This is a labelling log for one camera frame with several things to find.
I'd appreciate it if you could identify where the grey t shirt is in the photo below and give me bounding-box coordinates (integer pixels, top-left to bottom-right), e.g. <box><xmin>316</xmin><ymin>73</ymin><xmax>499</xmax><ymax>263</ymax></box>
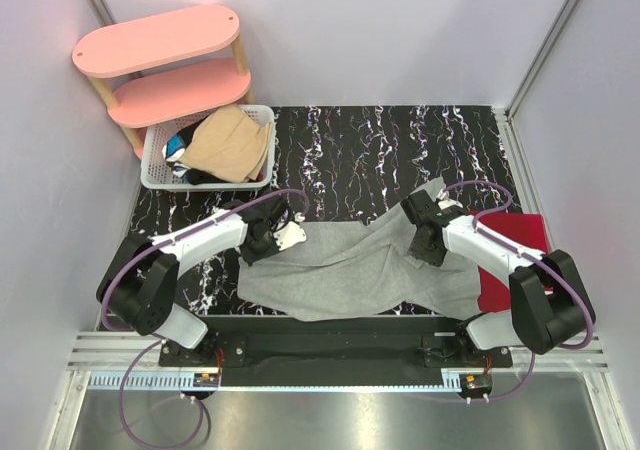
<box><xmin>237</xmin><ymin>205</ymin><xmax>481</xmax><ymax>321</ymax></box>

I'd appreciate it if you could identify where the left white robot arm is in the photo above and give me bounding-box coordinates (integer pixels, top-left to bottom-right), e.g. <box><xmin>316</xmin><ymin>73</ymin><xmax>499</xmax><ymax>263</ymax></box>
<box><xmin>96</xmin><ymin>203</ymin><xmax>292</xmax><ymax>366</ymax></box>

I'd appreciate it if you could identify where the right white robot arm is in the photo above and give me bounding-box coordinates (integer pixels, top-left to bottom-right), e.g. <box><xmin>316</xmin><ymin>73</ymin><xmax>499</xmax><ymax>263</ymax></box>
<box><xmin>401</xmin><ymin>190</ymin><xmax>596</xmax><ymax>367</ymax></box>

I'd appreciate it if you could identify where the white plastic basket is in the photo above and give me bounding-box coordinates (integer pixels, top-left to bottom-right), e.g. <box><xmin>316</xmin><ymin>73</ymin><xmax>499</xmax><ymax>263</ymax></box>
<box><xmin>140</xmin><ymin>104</ymin><xmax>277</xmax><ymax>192</ymax></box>

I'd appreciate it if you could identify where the red folded t shirt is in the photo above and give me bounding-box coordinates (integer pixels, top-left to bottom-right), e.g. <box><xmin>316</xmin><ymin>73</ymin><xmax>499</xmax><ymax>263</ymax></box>
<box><xmin>469</xmin><ymin>209</ymin><xmax>555</xmax><ymax>316</ymax></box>

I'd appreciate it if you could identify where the beige t shirt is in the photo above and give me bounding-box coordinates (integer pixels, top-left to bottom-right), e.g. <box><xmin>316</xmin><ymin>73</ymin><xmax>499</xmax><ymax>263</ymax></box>
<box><xmin>178</xmin><ymin>105</ymin><xmax>273</xmax><ymax>183</ymax></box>

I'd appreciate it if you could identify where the black blue white garment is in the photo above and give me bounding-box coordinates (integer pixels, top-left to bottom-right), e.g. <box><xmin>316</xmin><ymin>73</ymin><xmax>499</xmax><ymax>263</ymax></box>
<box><xmin>162</xmin><ymin>121</ymin><xmax>222</xmax><ymax>185</ymax></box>

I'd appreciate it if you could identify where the pink three-tier shelf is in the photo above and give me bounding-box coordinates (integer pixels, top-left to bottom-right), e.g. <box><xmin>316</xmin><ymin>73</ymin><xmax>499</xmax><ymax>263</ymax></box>
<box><xmin>72</xmin><ymin>4</ymin><xmax>255</xmax><ymax>155</ymax></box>

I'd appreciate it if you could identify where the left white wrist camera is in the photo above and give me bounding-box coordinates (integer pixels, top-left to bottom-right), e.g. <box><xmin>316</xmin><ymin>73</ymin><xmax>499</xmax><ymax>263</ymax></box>
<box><xmin>273</xmin><ymin>212</ymin><xmax>307</xmax><ymax>252</ymax></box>

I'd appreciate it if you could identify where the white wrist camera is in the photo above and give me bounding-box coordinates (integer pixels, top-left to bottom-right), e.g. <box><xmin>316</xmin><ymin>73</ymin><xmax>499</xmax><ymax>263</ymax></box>
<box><xmin>273</xmin><ymin>212</ymin><xmax>307</xmax><ymax>252</ymax></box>
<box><xmin>436</xmin><ymin>190</ymin><xmax>465</xmax><ymax>214</ymax></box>

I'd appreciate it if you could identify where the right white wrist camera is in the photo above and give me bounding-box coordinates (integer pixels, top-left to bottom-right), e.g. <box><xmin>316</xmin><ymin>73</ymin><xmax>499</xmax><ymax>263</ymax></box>
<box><xmin>436</xmin><ymin>190</ymin><xmax>465</xmax><ymax>214</ymax></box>

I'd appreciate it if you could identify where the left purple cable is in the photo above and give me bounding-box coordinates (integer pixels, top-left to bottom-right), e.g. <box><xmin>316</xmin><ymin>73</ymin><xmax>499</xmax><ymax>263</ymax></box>
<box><xmin>98</xmin><ymin>188</ymin><xmax>311</xmax><ymax>445</ymax></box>

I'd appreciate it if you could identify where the purple cable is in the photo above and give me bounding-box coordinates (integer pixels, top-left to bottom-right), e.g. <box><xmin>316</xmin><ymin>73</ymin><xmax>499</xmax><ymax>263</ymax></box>
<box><xmin>98</xmin><ymin>188</ymin><xmax>311</xmax><ymax>445</ymax></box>
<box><xmin>442</xmin><ymin>179</ymin><xmax>597</xmax><ymax>404</ymax></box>

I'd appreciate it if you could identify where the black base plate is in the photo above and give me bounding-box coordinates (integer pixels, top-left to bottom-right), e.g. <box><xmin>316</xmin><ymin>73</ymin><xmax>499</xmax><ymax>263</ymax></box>
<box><xmin>159</xmin><ymin>315</ymin><xmax>513</xmax><ymax>391</ymax></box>

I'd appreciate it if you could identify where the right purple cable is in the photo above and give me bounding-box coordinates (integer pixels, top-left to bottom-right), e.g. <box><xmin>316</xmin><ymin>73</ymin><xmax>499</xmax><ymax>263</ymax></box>
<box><xmin>442</xmin><ymin>179</ymin><xmax>597</xmax><ymax>404</ymax></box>

